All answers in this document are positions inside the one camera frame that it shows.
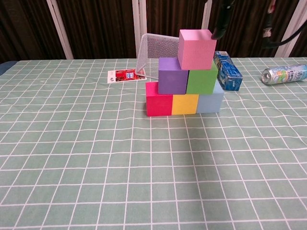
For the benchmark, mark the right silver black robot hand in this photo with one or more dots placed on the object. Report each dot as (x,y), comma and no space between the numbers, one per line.
(221,19)

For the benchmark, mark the pink foam cube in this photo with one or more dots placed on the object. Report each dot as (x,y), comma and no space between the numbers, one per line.
(196,50)

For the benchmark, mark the green foam cube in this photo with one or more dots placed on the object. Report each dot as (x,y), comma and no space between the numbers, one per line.
(200,81)

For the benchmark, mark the purple foam cube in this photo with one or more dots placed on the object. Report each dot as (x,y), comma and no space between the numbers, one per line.
(171,80)

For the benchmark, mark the light blue foam cube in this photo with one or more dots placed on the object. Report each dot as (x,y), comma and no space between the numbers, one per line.
(209,103)

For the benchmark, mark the red foam cube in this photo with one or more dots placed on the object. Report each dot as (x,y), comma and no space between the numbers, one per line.
(158,104)

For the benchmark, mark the blue carton box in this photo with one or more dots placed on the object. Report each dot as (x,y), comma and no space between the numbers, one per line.
(229,72)

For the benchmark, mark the light blue beverage can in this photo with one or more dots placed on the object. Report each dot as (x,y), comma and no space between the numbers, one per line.
(285,74)

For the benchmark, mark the yellow foam cube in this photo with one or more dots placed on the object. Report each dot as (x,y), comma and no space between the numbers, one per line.
(184,104)

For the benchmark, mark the red printed card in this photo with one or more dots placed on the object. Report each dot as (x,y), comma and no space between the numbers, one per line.
(120,75)

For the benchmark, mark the dark pleated curtain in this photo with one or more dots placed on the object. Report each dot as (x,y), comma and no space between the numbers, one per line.
(100,28)

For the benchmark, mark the green checked tablecloth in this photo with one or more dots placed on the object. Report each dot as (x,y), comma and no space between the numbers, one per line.
(153,167)

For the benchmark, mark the white frame post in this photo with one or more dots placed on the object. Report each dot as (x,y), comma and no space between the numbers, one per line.
(291,26)
(60,31)
(206,14)
(139,24)

